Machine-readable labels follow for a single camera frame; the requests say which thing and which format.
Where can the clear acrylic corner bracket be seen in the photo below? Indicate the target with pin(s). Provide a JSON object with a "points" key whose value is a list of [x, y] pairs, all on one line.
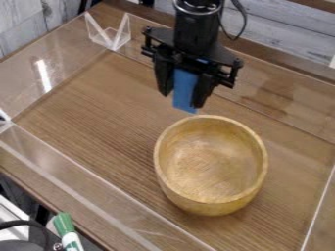
{"points": [[111, 38]]}

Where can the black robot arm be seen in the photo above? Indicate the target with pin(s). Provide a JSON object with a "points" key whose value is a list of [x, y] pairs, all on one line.
{"points": [[191, 61]]}

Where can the brown wooden bowl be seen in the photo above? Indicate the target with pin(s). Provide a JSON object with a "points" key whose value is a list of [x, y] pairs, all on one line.
{"points": [[211, 164]]}

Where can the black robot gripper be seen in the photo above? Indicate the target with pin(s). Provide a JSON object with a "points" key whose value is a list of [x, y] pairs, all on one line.
{"points": [[190, 46]]}

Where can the clear acrylic tray wall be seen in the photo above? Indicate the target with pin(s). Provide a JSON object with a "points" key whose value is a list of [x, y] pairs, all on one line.
{"points": [[114, 219]]}

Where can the blue rectangular block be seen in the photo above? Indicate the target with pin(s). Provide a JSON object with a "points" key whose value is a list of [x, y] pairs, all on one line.
{"points": [[184, 82]]}

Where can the green white marker pen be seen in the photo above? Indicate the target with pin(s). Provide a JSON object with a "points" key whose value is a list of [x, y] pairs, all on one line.
{"points": [[64, 227]]}

